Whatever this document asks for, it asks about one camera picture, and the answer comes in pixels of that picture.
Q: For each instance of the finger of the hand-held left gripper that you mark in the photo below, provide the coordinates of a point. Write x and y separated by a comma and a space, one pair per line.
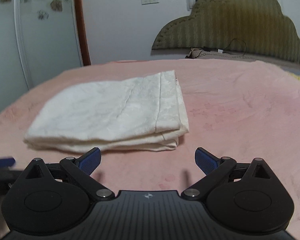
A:
2, 161

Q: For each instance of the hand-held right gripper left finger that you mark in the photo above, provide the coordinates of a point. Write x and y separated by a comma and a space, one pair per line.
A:
91, 161

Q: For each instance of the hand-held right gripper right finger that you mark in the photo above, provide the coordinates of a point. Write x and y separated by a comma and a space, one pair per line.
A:
206, 162

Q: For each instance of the white pants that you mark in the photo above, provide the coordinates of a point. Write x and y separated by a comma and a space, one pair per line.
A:
110, 110

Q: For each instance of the pink blanket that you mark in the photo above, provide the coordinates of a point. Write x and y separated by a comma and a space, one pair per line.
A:
240, 120

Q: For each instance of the yellow cloth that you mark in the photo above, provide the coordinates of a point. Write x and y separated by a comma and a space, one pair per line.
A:
298, 80

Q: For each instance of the white wardrobe door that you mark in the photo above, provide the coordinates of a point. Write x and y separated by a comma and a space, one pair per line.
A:
52, 42

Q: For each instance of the brown wooden trim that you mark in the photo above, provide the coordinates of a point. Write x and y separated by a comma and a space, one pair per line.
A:
81, 30

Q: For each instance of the olive padded headboard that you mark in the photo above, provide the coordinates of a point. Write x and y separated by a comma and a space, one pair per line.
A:
240, 22

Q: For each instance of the white wall switch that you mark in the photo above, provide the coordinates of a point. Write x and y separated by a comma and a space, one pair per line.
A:
149, 0

